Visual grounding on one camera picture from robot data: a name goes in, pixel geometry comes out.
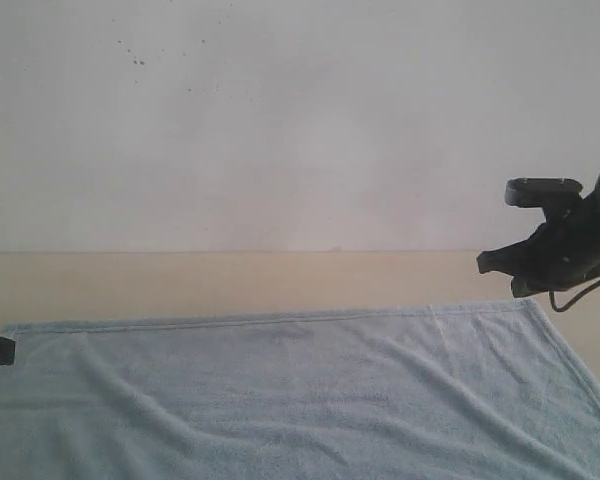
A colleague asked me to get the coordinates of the light blue fluffy towel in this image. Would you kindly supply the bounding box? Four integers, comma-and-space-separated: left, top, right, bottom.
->
0, 300, 600, 479

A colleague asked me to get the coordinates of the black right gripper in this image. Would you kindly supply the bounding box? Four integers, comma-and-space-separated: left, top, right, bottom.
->
476, 193, 600, 299

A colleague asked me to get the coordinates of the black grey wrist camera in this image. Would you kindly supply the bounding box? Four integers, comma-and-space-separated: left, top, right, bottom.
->
504, 177, 583, 220

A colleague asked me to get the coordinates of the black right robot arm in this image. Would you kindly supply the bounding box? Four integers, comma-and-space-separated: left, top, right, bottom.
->
477, 175, 600, 298

